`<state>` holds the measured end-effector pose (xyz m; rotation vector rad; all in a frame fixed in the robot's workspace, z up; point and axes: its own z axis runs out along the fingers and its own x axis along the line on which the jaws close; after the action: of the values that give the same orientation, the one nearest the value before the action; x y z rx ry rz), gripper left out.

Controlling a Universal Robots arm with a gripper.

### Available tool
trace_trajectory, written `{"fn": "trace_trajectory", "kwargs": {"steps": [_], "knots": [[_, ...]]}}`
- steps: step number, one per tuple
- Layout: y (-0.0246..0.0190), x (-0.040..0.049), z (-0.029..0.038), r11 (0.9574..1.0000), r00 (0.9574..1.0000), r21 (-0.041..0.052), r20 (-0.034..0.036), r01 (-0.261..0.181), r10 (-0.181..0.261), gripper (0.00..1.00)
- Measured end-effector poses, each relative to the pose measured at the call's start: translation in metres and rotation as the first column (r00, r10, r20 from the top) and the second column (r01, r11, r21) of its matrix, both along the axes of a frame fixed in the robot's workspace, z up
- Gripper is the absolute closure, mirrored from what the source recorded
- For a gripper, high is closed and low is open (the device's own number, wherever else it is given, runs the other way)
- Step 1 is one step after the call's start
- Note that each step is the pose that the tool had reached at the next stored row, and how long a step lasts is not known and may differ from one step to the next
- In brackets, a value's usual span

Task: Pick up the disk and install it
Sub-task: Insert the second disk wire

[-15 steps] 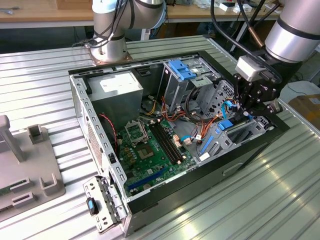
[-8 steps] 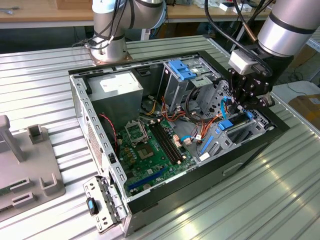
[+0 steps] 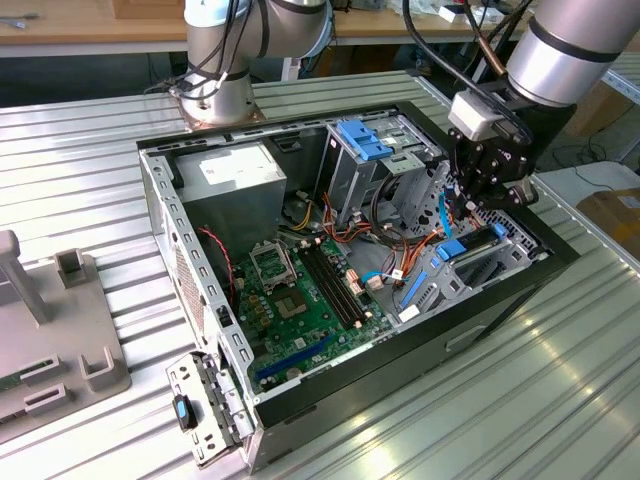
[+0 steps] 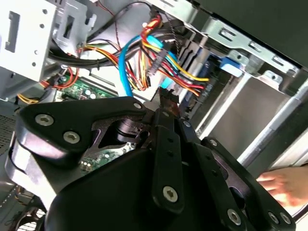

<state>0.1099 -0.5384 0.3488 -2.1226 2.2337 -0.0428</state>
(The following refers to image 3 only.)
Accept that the thick black wrist cable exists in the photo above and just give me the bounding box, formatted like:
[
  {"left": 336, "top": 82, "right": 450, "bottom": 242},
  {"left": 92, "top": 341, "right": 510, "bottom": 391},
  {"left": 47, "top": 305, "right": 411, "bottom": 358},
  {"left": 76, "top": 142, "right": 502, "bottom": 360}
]
[{"left": 401, "top": 0, "right": 531, "bottom": 146}]

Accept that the grey metal disk bay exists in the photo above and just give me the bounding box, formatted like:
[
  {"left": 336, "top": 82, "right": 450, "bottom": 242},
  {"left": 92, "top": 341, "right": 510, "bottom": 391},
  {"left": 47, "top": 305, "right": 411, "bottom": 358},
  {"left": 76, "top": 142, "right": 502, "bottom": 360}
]
[{"left": 394, "top": 158, "right": 549, "bottom": 326}]

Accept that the grey power supply unit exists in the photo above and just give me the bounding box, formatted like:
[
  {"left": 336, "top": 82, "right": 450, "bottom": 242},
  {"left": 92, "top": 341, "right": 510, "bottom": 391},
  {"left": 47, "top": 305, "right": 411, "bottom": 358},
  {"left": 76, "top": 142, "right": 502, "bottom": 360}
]
[{"left": 172, "top": 142, "right": 289, "bottom": 261}]

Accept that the red orange wire bundle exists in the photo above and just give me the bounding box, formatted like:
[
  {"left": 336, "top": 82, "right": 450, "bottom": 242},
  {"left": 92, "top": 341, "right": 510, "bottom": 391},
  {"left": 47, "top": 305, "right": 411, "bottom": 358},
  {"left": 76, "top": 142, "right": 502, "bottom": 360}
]
[{"left": 319, "top": 192, "right": 374, "bottom": 249}]

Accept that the green motherboard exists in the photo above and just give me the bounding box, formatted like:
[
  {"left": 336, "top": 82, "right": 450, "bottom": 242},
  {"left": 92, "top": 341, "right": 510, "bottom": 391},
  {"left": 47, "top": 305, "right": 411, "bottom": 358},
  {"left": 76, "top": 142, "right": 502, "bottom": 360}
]
[{"left": 232, "top": 234, "right": 396, "bottom": 396}]

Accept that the hard disk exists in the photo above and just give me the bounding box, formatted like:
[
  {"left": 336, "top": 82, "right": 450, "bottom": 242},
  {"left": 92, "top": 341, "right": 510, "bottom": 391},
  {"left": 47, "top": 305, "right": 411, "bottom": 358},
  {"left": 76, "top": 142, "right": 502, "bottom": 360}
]
[{"left": 398, "top": 223, "right": 507, "bottom": 315}]

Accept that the white flat board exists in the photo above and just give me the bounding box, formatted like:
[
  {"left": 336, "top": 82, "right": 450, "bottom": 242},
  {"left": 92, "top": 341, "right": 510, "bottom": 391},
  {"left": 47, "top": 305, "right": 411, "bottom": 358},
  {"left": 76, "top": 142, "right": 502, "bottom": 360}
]
[{"left": 534, "top": 159, "right": 640, "bottom": 211}]

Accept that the blue plastic drive latch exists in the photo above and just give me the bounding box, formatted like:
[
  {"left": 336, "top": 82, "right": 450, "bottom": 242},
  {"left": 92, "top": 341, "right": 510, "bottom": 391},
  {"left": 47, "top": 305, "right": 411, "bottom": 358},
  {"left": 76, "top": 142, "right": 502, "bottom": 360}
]
[{"left": 337, "top": 118, "right": 396, "bottom": 162}]

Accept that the large brown cardboard box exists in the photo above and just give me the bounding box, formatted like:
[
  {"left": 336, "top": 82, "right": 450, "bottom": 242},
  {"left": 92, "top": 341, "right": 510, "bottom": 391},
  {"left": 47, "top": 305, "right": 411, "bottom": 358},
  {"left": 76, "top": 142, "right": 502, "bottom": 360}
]
[{"left": 572, "top": 82, "right": 636, "bottom": 139}]

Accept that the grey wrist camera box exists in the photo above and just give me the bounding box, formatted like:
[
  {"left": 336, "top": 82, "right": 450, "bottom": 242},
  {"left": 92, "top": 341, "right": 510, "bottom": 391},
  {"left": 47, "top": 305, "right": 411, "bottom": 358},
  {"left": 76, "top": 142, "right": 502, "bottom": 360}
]
[{"left": 447, "top": 89, "right": 507, "bottom": 142}]

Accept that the blue expansion slot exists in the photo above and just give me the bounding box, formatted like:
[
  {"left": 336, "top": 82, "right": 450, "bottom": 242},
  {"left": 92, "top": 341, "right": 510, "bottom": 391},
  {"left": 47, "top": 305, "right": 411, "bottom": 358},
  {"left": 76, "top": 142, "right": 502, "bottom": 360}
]
[{"left": 254, "top": 335, "right": 332, "bottom": 380}]

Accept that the metal socket cover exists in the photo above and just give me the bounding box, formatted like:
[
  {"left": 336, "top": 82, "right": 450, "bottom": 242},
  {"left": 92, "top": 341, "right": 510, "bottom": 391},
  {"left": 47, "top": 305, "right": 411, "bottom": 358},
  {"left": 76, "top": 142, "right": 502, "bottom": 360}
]
[{"left": 249, "top": 241, "right": 296, "bottom": 290}]

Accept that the orange disk power wire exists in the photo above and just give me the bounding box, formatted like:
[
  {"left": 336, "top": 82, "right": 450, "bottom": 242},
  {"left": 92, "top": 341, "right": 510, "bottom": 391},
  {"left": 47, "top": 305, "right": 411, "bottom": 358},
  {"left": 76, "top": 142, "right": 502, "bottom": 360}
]
[{"left": 399, "top": 197, "right": 464, "bottom": 286}]

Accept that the yellow black wire bundle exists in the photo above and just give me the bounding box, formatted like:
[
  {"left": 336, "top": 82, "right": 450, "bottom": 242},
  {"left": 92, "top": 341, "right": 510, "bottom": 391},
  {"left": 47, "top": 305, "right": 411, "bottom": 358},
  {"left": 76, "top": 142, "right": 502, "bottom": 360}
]
[{"left": 292, "top": 199, "right": 314, "bottom": 232}]

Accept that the brown square mounting plate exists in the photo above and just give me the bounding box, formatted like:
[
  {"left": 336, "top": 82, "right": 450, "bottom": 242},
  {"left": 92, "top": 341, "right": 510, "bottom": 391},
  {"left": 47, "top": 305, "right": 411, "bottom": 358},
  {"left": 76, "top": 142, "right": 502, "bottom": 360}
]
[{"left": 169, "top": 84, "right": 267, "bottom": 132}]

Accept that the long wooden desk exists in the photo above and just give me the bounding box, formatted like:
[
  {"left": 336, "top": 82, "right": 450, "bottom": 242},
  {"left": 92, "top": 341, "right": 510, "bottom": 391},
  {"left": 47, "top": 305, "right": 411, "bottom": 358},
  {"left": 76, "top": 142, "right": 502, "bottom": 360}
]
[{"left": 0, "top": 0, "right": 531, "bottom": 59}]

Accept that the yellow brown cardboard box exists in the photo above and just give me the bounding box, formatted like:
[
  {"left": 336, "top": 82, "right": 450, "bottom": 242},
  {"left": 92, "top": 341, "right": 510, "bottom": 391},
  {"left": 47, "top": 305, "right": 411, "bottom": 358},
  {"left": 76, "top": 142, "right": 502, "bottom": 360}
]
[{"left": 574, "top": 187, "right": 640, "bottom": 251}]

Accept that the white box with black lid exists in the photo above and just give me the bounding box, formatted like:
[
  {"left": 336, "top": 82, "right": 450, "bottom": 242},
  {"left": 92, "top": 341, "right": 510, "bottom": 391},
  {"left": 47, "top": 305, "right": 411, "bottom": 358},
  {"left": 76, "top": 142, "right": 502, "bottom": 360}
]
[{"left": 438, "top": 3, "right": 469, "bottom": 24}]

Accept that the black RAM slot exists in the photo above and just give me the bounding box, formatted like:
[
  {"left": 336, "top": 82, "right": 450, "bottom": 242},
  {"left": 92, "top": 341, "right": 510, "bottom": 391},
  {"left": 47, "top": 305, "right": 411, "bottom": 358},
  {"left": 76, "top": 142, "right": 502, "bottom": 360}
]
[
  {"left": 301, "top": 245, "right": 354, "bottom": 329},
  {"left": 319, "top": 240, "right": 372, "bottom": 322},
  {"left": 307, "top": 244, "right": 360, "bottom": 327},
  {"left": 313, "top": 242, "right": 366, "bottom": 325}
]

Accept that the blue data wire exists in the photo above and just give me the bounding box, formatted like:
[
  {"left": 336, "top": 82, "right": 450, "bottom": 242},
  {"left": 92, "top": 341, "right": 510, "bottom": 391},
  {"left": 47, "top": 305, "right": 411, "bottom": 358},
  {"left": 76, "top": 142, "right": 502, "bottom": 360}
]
[{"left": 436, "top": 191, "right": 456, "bottom": 240}]

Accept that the grey metal shelf frame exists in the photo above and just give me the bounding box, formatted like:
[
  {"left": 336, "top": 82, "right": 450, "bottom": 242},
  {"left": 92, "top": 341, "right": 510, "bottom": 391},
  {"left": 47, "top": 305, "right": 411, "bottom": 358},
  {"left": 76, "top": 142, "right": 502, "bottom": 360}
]
[{"left": 599, "top": 67, "right": 640, "bottom": 161}]

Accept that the green RAM stick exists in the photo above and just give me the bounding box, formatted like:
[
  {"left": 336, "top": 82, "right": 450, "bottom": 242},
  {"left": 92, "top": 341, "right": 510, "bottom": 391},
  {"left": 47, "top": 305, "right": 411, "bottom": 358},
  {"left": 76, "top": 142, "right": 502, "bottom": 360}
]
[{"left": 0, "top": 357, "right": 55, "bottom": 395}]

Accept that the black cable loop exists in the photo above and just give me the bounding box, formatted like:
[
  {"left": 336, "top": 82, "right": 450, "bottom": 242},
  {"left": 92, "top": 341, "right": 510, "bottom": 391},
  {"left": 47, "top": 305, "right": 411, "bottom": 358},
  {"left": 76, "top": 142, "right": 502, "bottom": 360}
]
[{"left": 370, "top": 174, "right": 409, "bottom": 247}]

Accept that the red black twisted wire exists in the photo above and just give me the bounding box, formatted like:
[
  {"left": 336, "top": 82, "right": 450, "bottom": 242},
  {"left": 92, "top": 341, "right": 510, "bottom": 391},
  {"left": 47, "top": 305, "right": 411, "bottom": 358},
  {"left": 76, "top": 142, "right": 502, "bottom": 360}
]
[{"left": 197, "top": 227, "right": 236, "bottom": 306}]

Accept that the hinged metal slot bracket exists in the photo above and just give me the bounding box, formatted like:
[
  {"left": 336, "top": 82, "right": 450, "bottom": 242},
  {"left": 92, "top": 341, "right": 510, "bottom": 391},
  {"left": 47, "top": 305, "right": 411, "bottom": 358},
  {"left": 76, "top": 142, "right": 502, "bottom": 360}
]
[{"left": 165, "top": 349, "right": 256, "bottom": 469}]

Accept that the black latch with blue button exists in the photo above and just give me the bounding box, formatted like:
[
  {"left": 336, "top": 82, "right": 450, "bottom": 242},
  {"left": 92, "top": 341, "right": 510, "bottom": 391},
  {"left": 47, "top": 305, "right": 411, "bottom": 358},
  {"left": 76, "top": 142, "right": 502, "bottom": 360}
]
[{"left": 172, "top": 394, "right": 199, "bottom": 430}]

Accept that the grey parts rack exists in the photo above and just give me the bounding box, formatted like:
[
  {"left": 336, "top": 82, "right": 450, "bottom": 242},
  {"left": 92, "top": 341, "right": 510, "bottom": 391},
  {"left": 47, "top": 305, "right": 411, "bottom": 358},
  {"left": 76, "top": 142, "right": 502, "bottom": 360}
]
[{"left": 0, "top": 229, "right": 134, "bottom": 431}]

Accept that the black hanging cable bundle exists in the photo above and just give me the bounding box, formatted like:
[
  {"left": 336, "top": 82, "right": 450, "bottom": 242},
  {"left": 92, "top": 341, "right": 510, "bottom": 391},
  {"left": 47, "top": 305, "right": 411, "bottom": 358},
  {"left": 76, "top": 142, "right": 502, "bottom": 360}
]
[{"left": 143, "top": 0, "right": 244, "bottom": 99}]

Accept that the grey optical drive cage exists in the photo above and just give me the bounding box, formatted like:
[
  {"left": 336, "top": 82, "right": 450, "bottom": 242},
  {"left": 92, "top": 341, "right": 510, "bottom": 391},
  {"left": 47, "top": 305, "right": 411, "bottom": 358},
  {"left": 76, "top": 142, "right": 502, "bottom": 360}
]
[{"left": 314, "top": 115, "right": 441, "bottom": 226}]

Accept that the black open PC case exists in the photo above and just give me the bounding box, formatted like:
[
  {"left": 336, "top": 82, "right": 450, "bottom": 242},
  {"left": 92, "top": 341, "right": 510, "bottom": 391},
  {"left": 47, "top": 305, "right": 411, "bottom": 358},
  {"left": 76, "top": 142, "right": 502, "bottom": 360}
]
[{"left": 136, "top": 101, "right": 581, "bottom": 474}]

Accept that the blue wire with white label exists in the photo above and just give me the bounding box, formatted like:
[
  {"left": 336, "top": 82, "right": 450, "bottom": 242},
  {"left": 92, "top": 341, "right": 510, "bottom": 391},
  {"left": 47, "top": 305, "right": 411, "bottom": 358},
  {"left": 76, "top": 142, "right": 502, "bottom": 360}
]
[{"left": 360, "top": 269, "right": 404, "bottom": 289}]

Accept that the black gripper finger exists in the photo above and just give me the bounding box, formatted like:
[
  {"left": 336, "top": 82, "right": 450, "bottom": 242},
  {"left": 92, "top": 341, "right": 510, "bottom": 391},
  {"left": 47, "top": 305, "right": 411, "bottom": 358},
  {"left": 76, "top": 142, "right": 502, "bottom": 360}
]
[
  {"left": 446, "top": 127, "right": 489, "bottom": 222},
  {"left": 462, "top": 177, "right": 540, "bottom": 217}
]

